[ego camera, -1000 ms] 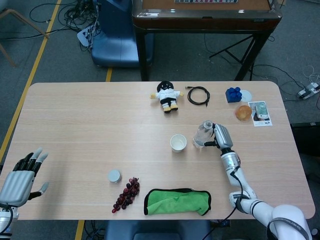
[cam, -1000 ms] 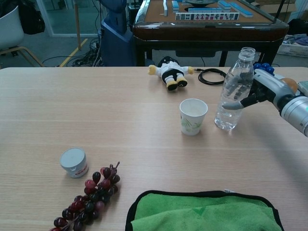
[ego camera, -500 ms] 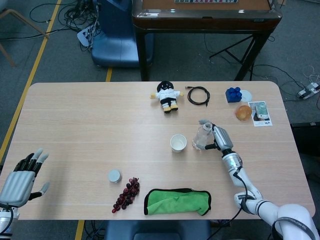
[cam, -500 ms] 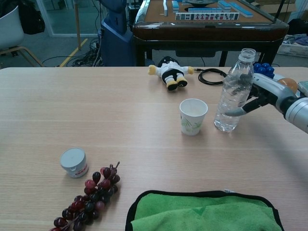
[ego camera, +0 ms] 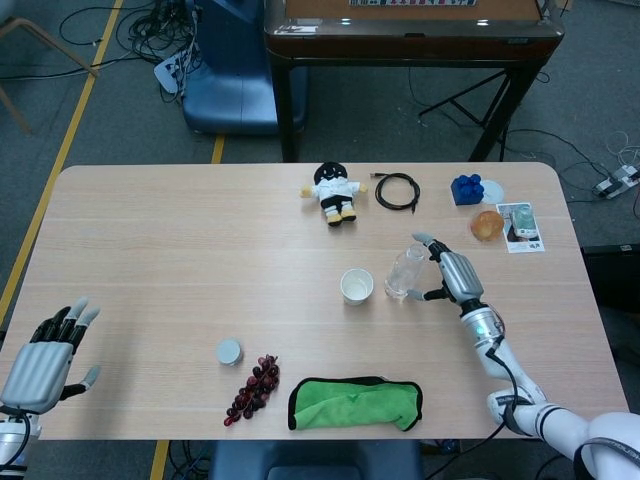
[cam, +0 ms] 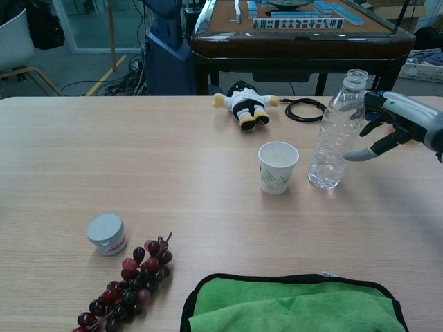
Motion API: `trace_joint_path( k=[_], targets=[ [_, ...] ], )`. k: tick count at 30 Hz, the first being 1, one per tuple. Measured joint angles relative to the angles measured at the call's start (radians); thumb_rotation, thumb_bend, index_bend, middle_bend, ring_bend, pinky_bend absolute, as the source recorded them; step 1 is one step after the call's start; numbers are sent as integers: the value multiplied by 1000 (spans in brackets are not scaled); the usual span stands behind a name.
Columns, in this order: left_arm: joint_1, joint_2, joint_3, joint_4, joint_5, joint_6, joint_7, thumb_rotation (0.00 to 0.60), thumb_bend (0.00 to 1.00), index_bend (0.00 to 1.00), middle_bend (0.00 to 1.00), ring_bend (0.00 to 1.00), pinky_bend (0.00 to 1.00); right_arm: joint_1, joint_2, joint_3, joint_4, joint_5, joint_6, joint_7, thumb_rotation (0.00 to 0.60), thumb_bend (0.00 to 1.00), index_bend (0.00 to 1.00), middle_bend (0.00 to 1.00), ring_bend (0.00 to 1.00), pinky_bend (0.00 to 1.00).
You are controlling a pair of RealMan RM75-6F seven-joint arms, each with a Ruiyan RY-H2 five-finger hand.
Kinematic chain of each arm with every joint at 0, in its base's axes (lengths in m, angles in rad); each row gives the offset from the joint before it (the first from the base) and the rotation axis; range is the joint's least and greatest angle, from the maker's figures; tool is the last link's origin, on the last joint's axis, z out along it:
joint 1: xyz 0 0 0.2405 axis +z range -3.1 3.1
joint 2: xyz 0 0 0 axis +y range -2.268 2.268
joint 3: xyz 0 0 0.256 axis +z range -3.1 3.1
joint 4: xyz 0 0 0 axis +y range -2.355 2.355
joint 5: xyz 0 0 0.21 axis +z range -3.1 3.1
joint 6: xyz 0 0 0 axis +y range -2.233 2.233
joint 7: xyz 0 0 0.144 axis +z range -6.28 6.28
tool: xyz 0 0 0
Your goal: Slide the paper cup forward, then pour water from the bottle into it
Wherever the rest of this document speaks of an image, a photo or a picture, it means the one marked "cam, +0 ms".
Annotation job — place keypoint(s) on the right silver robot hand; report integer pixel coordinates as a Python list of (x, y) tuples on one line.
[(415, 117)]

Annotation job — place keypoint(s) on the clear plastic bottle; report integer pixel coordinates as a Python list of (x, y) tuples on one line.
[(332, 152)]

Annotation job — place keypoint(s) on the small white paper cup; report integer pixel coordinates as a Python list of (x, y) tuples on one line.
[(278, 169)]

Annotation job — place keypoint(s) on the white plastic basket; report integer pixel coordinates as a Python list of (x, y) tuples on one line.
[(429, 72)]

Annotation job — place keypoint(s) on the black tripod stand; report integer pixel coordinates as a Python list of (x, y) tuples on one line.
[(401, 15)]

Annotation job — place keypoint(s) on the blue backed mahjong tile row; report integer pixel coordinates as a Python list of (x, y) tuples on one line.
[(347, 14), (294, 14), (322, 6), (237, 10), (252, 8)]

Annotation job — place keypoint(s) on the brown mahjong table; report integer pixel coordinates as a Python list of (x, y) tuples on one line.
[(301, 48)]

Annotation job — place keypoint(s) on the face-up mahjong tile row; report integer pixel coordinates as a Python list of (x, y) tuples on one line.
[(297, 23)]

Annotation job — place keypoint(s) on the black-haired plush doll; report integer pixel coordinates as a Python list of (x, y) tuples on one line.
[(245, 102)]

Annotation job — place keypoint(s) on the dark round dish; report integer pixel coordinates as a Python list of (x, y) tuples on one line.
[(287, 2)]

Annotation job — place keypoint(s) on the green black-edged microfiber cloth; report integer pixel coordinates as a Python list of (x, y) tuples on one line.
[(294, 307)]

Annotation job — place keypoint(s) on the wooden pole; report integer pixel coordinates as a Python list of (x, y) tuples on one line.
[(111, 38)]

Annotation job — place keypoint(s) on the dark red grape bunch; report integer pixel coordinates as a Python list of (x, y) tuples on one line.
[(135, 283)]

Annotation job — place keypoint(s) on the small grey round lid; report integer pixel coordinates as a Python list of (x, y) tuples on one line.
[(104, 231)]

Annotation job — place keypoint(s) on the black bag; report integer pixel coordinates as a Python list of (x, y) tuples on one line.
[(45, 27)]

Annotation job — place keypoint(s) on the white wooden-legged chair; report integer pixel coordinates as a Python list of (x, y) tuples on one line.
[(14, 45)]

